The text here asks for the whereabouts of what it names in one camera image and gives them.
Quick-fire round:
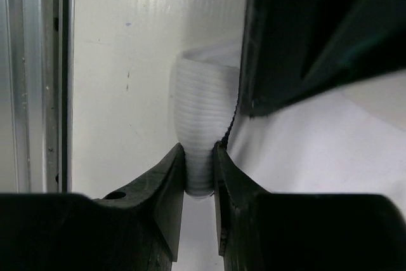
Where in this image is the white sock black cuff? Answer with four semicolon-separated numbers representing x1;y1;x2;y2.
169;41;406;271

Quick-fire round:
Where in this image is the aluminium frame rail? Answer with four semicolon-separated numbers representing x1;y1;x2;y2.
1;0;74;193

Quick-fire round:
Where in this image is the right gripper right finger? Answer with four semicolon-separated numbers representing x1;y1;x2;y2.
213;143;405;270

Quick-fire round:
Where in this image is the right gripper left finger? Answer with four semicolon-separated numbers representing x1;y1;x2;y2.
1;145;185;270

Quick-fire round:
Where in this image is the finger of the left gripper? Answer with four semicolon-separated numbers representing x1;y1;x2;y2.
239;0;405;117

